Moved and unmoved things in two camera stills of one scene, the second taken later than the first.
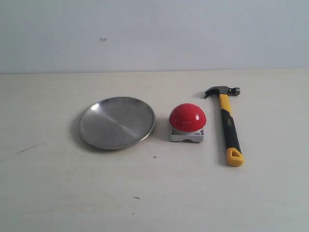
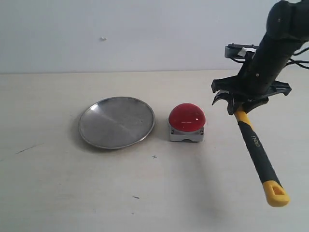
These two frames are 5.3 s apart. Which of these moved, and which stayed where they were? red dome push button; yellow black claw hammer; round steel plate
Moved: yellow black claw hammer
Stayed: red dome push button; round steel plate
